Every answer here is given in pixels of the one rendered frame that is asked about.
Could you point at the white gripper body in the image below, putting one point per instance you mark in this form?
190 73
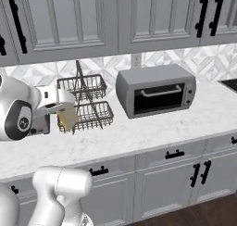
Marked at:
66 98

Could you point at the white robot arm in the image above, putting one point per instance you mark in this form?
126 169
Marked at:
61 186

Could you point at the grey toaster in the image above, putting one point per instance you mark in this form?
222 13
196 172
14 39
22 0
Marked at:
41 124

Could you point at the grey toaster oven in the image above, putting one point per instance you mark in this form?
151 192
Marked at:
154 78

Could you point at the tan rounded object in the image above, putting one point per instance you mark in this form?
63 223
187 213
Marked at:
68 118

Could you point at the grey drawer front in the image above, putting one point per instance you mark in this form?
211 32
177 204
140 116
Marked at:
148 157
23 188
219 143
120 166

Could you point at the grey base cupboard door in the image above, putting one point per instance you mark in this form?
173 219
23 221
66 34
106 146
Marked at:
111 202
220 177
26 212
163 192

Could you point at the white wall outlet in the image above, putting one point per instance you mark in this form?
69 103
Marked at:
136 60

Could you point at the grey wall cupboard door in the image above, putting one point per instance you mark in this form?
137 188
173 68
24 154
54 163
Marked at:
160 13
230 10
68 16
3 19

